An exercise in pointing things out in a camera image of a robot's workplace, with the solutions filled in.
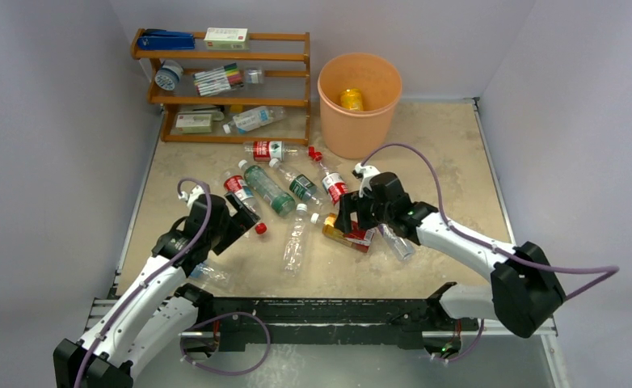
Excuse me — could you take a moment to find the orange red tea bottle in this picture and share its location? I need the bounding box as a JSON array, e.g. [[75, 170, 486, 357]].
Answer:
[[310, 213, 376, 253]]

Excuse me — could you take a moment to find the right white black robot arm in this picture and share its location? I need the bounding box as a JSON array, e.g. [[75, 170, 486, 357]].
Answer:
[[335, 166, 567, 338]]

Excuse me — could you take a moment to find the clear plastic bottle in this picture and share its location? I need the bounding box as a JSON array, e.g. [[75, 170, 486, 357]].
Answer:
[[282, 203, 310, 276]]

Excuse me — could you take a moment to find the dark green label clear bottle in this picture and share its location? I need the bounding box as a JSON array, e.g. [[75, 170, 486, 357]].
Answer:
[[269, 158, 326, 210]]

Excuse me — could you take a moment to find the clear bottle blue label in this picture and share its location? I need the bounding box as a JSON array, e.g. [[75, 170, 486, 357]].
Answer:
[[188, 261, 232, 288]]

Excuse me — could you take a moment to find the small clear jar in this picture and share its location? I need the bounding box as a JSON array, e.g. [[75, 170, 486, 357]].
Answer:
[[243, 68, 265, 85]]

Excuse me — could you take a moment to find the white box on bottom shelf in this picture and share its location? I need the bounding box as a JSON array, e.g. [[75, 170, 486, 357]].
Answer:
[[175, 113, 213, 134]]

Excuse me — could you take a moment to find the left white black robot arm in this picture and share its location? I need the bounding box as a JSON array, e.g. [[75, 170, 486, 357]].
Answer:
[[53, 190, 259, 387]]

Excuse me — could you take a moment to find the blue stapler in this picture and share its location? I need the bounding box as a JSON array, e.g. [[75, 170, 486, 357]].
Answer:
[[136, 28, 196, 51]]

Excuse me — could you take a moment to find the clear bottle purple label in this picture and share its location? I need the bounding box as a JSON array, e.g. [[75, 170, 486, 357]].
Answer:
[[377, 224, 415, 262]]

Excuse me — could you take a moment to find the green tinted plastic bottle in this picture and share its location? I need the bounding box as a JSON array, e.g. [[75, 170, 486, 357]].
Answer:
[[238, 159, 297, 217]]

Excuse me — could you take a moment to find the purple cable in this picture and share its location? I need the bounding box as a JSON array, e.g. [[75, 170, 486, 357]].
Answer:
[[73, 177, 271, 388], [360, 142, 620, 365]]

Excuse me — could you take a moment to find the orange plastic bin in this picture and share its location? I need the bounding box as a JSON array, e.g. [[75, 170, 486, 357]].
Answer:
[[317, 53, 402, 159]]

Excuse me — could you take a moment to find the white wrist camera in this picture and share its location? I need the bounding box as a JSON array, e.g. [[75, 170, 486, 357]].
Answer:
[[179, 185, 205, 209], [352, 163, 381, 196]]

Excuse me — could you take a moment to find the red label bottle red cap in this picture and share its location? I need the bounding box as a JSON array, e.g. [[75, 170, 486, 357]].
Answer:
[[308, 146, 350, 212]]

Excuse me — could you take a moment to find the blue white tape roll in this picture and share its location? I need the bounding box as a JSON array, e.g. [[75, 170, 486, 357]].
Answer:
[[154, 60, 183, 91]]

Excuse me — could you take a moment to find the red label bottle left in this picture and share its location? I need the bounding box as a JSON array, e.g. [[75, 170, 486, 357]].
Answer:
[[221, 168, 268, 235]]

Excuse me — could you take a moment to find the red label bottle near shelf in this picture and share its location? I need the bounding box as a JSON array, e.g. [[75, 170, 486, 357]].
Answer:
[[242, 141, 308, 162]]

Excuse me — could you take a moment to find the wooden three-tier shelf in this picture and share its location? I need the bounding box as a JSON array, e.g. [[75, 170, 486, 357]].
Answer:
[[130, 28, 311, 146]]

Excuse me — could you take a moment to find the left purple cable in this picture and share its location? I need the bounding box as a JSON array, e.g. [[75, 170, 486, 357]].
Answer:
[[73, 177, 271, 388]]

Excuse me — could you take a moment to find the yellow juice bottle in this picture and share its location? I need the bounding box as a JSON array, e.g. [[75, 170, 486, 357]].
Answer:
[[339, 88, 364, 112]]

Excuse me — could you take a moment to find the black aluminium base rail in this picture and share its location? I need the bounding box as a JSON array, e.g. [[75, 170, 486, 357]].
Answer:
[[84, 297, 558, 355]]

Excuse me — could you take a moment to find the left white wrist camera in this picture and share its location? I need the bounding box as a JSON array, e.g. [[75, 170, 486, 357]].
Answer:
[[179, 185, 205, 209]]

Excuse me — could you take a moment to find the white green small box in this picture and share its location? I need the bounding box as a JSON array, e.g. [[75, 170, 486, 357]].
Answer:
[[203, 27, 249, 51]]

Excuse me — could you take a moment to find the clear bottle on shelf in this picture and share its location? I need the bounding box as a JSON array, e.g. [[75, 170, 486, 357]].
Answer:
[[222, 106, 287, 134]]

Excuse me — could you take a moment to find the pack of coloured markers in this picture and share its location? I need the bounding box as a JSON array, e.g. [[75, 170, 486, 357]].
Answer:
[[193, 63, 244, 97]]

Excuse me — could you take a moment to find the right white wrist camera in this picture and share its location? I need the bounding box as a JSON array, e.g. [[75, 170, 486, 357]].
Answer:
[[352, 163, 381, 196]]

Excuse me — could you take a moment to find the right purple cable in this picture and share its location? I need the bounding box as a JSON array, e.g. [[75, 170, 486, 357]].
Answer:
[[360, 142, 620, 365]]

